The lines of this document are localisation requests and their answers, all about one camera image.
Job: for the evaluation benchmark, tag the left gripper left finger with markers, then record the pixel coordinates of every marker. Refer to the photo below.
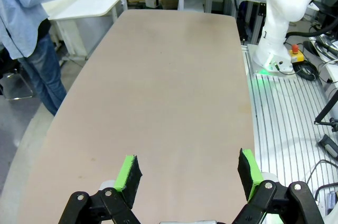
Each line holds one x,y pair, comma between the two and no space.
121,189

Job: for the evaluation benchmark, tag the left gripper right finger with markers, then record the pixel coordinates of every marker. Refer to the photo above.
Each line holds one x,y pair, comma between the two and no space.
253,179

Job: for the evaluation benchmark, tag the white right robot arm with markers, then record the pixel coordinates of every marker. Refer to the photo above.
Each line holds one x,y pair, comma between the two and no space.
280,10

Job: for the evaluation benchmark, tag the white table with basket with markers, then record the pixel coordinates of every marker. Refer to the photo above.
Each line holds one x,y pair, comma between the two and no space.
87,4

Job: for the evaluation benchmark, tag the black handheld tool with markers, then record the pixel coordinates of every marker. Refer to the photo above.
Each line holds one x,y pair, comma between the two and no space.
328,146

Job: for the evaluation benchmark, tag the yellow emergency stop button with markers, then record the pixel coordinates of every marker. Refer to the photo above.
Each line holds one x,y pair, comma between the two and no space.
296,53

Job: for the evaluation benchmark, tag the white equipment desk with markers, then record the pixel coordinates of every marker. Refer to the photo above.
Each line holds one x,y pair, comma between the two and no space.
330,63

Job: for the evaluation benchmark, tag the person in blue shirt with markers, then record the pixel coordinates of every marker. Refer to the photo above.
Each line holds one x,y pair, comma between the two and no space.
21,23

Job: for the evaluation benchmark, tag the aluminium slotted base plate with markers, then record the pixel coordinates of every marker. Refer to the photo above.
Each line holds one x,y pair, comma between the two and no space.
285,118

